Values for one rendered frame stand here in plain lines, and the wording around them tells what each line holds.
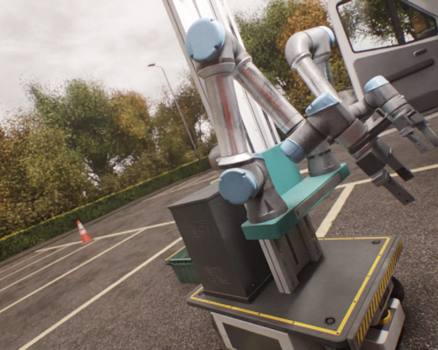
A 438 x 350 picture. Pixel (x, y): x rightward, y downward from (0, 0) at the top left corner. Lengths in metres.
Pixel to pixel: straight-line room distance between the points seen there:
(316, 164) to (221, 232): 0.55
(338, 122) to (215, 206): 0.66
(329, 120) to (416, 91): 3.27
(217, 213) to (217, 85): 0.60
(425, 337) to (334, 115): 1.05
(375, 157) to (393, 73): 3.16
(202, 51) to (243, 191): 0.40
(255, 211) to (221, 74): 0.46
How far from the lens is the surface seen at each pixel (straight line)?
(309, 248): 1.46
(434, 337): 1.52
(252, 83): 0.92
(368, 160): 0.76
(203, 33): 0.83
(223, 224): 1.23
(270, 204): 0.95
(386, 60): 3.95
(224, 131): 0.80
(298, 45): 1.33
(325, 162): 1.36
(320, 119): 0.77
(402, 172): 0.90
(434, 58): 4.11
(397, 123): 1.19
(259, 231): 0.97
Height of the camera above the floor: 1.00
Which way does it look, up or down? 5 degrees down
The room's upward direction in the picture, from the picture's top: 22 degrees counter-clockwise
